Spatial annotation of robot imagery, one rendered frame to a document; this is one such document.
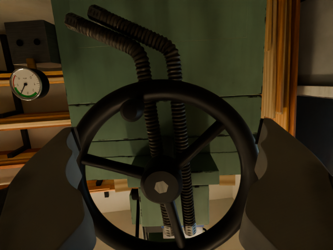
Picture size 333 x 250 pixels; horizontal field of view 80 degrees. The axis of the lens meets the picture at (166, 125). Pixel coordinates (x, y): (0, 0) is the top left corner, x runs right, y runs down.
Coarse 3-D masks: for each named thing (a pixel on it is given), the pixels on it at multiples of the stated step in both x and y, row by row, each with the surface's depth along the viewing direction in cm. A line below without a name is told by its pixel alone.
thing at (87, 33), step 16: (80, 16) 33; (96, 16) 32; (112, 16) 32; (80, 32) 33; (96, 32) 32; (112, 32) 32; (128, 32) 32; (144, 32) 31; (128, 48) 31; (160, 48) 31; (144, 64) 31; (176, 64) 31; (144, 80) 31; (144, 112) 34; (176, 112) 33; (160, 128) 35; (176, 128) 34; (160, 144) 35; (176, 144) 35; (192, 192) 38; (192, 208) 38; (192, 224) 39
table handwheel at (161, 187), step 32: (128, 96) 26; (160, 96) 26; (192, 96) 26; (96, 128) 28; (224, 128) 27; (96, 160) 29; (160, 160) 29; (256, 160) 28; (160, 192) 28; (96, 224) 31; (224, 224) 31
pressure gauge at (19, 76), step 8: (32, 64) 40; (16, 72) 38; (24, 72) 38; (32, 72) 38; (40, 72) 40; (16, 80) 39; (24, 80) 39; (32, 80) 38; (40, 80) 38; (48, 80) 41; (16, 88) 39; (24, 88) 39; (32, 88) 39; (40, 88) 39; (48, 88) 41; (24, 96) 39; (32, 96) 39; (40, 96) 40
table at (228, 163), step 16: (128, 160) 48; (144, 160) 45; (192, 160) 44; (208, 160) 43; (224, 160) 48; (96, 176) 49; (112, 176) 49; (128, 176) 39; (192, 176) 38; (208, 176) 38
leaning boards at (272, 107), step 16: (272, 0) 154; (288, 0) 154; (272, 16) 157; (288, 16) 156; (272, 32) 159; (288, 32) 158; (272, 48) 162; (288, 48) 161; (272, 64) 164; (288, 64) 164; (272, 80) 167; (288, 80) 167; (272, 96) 170; (288, 96) 170; (272, 112) 173; (288, 112) 173; (288, 128) 178
